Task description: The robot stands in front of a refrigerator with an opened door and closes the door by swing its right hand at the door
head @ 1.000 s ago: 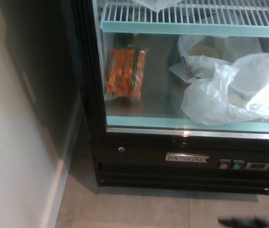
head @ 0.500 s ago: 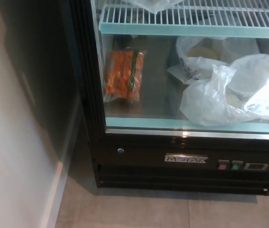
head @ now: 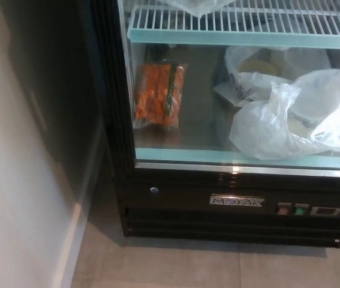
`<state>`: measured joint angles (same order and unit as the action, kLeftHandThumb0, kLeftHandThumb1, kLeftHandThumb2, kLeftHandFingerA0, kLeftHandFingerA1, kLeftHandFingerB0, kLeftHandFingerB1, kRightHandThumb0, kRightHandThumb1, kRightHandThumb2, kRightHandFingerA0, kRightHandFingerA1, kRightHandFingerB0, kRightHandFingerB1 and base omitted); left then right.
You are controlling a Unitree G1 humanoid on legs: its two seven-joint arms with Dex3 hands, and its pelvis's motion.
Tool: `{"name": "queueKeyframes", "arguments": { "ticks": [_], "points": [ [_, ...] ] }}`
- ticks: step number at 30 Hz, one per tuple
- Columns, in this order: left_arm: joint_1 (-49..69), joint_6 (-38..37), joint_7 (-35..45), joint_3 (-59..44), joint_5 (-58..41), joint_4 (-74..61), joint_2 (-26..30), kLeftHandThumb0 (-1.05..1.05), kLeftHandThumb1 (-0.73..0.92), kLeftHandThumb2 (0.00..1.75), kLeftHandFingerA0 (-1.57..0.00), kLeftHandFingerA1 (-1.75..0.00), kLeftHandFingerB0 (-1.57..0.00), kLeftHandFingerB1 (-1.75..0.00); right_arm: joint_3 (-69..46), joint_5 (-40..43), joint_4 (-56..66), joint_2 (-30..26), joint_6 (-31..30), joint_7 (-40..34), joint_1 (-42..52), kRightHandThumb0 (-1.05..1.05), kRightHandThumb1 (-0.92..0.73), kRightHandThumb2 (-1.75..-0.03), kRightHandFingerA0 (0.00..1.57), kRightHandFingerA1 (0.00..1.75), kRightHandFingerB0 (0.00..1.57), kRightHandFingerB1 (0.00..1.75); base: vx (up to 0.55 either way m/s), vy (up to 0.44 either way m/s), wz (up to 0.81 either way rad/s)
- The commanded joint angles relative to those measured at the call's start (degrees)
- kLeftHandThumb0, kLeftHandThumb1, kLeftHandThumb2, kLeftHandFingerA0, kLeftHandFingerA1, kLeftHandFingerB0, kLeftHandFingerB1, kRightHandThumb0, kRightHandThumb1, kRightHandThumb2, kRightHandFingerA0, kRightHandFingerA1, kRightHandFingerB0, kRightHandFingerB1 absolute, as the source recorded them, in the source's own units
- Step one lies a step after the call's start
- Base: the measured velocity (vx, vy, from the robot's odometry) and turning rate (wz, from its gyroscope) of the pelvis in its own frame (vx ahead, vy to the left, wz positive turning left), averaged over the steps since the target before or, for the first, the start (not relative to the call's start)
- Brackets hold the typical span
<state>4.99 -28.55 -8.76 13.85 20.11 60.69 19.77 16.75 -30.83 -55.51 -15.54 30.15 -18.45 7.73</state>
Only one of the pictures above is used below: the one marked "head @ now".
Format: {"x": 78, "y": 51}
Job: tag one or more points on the round silver door lock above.
{"x": 154, "y": 189}

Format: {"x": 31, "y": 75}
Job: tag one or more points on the black display refrigerator body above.
{"x": 187, "y": 225}

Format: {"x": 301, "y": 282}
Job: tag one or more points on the bag of orange carrots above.
{"x": 157, "y": 96}

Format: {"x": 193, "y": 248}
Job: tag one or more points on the flat cardboard box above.
{"x": 226, "y": 93}

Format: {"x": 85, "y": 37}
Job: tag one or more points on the silver Motak logo plate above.
{"x": 236, "y": 201}

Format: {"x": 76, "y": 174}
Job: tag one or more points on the plastic bag with blue print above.
{"x": 240, "y": 82}

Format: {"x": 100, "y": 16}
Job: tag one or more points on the large white plastic bag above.
{"x": 262, "y": 126}

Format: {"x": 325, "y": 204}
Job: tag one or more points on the round container with yellow lid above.
{"x": 258, "y": 66}

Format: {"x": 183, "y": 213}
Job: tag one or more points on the small clear plastic bag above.
{"x": 196, "y": 7}

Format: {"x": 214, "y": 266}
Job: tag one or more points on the round white food container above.
{"x": 307, "y": 118}

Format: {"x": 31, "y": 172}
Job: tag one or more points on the digital temperature display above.
{"x": 324, "y": 211}

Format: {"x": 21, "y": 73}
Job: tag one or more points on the red rocker switch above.
{"x": 284, "y": 209}

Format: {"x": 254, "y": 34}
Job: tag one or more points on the green rocker switch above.
{"x": 301, "y": 209}

